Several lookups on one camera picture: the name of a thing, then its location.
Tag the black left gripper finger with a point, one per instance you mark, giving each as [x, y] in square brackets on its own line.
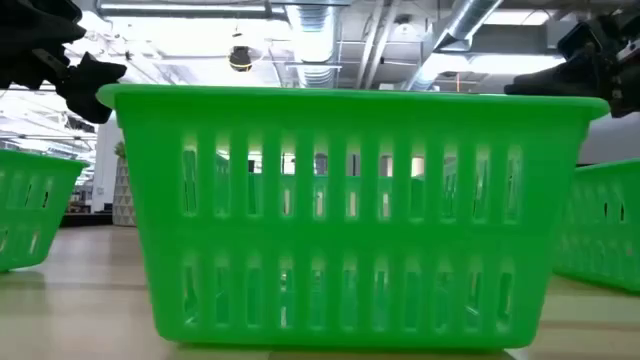
[87, 87]

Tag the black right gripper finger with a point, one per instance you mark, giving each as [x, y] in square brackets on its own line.
[555, 82]

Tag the green slotted plastic basket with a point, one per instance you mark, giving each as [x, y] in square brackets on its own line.
[60, 170]
[350, 240]
[600, 172]

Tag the green potted plant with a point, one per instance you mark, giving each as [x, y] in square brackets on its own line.
[120, 150]

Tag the triangle-patterned grey white planter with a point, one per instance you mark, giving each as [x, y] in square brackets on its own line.
[124, 195]

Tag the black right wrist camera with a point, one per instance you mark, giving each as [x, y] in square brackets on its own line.
[579, 41]

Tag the slanted silver ventilation duct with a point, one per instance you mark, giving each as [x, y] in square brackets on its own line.
[452, 30]

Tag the black ceiling-hung camera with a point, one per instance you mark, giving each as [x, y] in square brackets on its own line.
[240, 58]

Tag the round silver ventilation duct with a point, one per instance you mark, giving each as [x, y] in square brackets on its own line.
[314, 45]

